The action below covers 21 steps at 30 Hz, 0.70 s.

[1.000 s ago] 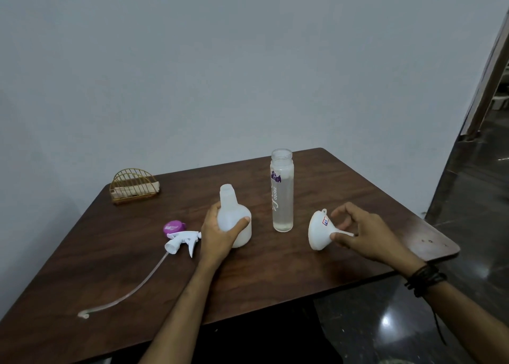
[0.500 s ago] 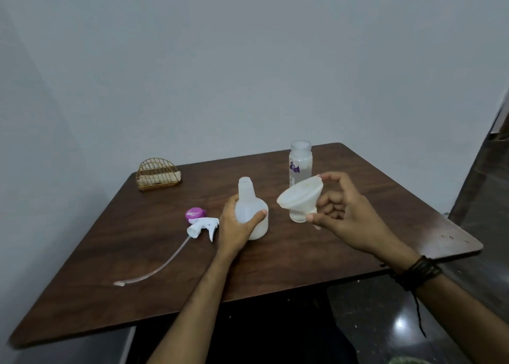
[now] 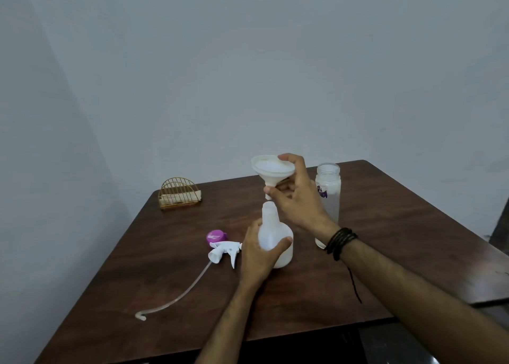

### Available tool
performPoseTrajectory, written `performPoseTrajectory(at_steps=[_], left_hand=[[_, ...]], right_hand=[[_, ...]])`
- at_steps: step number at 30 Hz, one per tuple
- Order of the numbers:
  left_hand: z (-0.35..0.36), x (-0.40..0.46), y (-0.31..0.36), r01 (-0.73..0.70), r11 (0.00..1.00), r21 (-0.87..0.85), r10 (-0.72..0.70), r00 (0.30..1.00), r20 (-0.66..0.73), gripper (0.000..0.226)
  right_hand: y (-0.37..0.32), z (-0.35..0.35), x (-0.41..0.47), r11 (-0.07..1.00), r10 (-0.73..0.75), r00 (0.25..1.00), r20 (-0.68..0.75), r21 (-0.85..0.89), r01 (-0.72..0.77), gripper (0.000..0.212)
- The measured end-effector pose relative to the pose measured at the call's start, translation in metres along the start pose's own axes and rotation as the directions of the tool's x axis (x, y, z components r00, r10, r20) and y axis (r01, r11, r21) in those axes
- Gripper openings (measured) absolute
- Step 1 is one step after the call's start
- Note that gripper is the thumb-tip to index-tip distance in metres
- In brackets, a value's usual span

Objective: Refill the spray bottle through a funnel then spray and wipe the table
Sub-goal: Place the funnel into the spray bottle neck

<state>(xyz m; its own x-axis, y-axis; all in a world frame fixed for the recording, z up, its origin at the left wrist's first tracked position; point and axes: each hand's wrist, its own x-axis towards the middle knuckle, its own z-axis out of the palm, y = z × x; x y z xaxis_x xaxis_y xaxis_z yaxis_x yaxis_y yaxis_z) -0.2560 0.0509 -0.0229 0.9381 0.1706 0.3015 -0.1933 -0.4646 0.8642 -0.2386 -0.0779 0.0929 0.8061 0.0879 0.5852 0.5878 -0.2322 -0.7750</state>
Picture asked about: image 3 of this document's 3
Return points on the dark wooden table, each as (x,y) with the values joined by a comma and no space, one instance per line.
(397,236)

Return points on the white spray trigger head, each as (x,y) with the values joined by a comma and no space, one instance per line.
(222,250)

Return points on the white plastic funnel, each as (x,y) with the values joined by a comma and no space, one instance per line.
(272,167)

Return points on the clear water bottle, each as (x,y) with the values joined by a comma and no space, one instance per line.
(332,201)

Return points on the person's right hand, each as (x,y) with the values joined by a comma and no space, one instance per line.
(302,206)

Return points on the purple bottle cap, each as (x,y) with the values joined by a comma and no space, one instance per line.
(216,236)

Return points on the white translucent spray bottle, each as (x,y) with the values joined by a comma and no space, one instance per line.
(284,232)

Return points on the person's left forearm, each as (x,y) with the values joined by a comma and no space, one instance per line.
(226,328)

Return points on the person's left hand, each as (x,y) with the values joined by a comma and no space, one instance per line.
(258,264)

